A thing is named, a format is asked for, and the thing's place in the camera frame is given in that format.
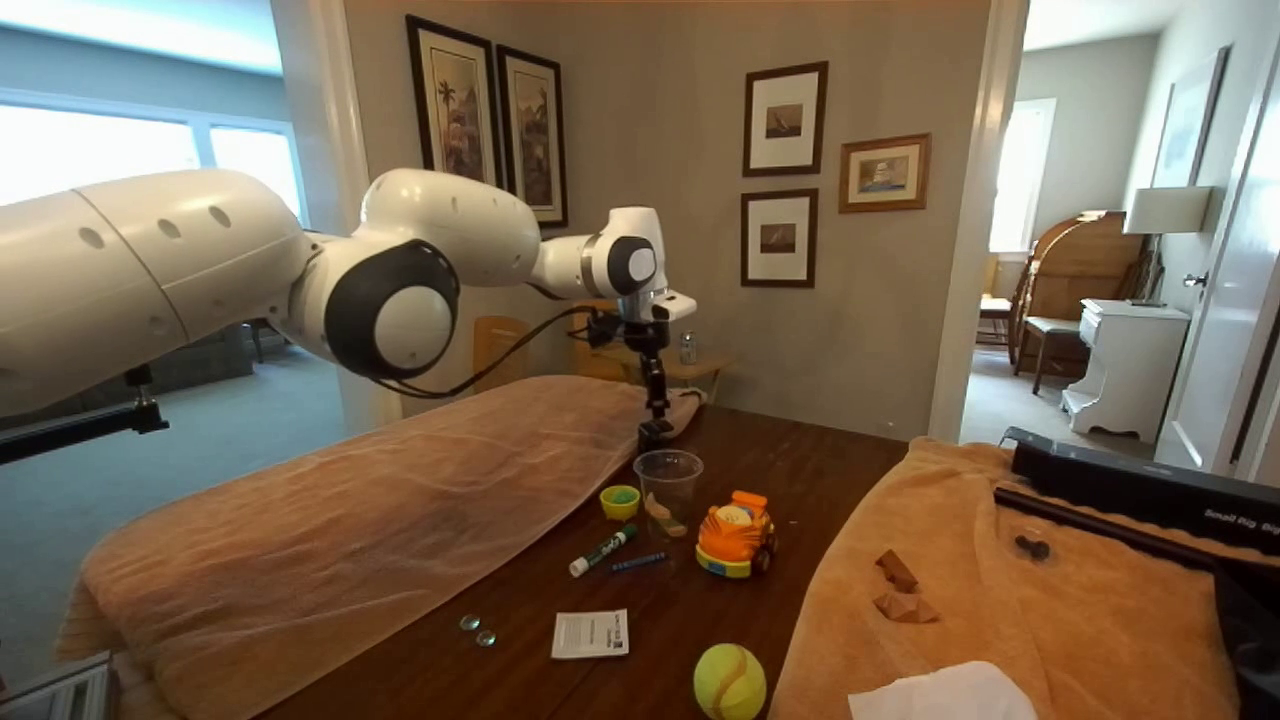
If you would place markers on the white stand corner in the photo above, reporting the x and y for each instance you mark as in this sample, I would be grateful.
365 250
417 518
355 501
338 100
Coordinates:
53 690

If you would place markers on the brown wooden piece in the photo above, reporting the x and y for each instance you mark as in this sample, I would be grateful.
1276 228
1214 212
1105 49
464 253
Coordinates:
904 611
898 572

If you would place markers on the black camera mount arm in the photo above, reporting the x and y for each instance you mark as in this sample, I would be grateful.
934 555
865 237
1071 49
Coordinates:
80 429

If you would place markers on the wicker chair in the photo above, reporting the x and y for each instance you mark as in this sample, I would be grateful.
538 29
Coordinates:
1081 273

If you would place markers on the small wooden block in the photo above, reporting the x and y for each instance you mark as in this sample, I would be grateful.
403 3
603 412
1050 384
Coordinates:
666 518

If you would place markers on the large orange towel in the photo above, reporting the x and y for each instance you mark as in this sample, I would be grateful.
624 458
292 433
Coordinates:
347 535

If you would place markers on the yellow tennis ball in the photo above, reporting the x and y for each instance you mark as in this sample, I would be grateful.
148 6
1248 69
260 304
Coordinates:
731 683

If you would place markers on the long black rod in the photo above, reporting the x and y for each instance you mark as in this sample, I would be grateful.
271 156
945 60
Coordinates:
1105 523

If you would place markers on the white paper card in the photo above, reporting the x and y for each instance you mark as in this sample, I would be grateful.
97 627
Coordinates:
588 635

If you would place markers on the small wooden table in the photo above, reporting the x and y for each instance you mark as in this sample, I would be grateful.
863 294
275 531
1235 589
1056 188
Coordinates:
715 366

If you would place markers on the small yellow cup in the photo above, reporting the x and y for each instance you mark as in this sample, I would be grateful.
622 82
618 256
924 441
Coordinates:
622 505

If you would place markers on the small silver coin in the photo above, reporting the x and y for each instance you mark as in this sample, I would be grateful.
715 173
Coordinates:
470 622
487 636

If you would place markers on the tall black framed picture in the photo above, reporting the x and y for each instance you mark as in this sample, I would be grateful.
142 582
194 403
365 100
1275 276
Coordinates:
455 100
532 133

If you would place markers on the black bag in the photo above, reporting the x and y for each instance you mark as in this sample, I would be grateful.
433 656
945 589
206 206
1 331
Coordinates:
1253 643

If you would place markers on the white door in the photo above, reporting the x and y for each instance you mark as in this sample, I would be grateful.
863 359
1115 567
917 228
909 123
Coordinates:
1224 294

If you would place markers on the clear plastic cup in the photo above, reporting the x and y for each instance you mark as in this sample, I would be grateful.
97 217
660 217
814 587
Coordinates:
671 473

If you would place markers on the black clamp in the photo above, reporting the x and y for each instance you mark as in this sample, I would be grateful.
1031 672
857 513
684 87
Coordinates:
659 433

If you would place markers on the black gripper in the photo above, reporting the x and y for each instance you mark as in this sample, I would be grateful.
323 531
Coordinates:
645 343

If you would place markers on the white cabinet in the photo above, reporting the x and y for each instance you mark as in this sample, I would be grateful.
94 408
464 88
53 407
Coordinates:
1124 366

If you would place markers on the white cloth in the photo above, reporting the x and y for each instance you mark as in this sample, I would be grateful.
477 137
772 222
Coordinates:
945 693

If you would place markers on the pale framed picture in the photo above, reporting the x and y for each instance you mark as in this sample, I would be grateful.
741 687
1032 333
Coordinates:
1190 123

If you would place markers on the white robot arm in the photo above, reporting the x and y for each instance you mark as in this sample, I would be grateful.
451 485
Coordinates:
135 266

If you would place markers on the green white marker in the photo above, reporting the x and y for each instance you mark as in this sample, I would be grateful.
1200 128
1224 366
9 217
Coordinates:
603 551

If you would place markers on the white shade lamp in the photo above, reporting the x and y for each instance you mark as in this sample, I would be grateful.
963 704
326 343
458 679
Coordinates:
1168 210

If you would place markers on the small dark object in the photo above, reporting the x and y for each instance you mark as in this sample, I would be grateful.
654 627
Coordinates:
1032 551

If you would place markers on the orange toy truck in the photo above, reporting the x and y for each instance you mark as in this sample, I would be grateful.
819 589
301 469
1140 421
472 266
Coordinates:
735 539

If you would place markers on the small black framed picture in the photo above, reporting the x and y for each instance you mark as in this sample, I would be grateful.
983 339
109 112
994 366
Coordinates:
786 123
777 237

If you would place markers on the long black case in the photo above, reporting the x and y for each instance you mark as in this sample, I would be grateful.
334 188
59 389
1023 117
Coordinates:
1146 485

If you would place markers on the bright window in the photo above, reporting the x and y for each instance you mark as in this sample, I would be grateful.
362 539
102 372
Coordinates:
135 142

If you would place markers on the dark sofa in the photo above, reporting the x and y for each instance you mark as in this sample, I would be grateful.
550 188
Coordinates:
214 361

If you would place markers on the wooden framed picture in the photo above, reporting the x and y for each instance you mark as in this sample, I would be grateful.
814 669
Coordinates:
887 173

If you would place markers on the blue crayon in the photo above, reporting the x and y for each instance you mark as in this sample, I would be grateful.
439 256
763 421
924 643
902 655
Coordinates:
640 562

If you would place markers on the wooden chair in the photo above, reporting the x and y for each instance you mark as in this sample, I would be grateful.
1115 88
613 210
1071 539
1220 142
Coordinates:
496 345

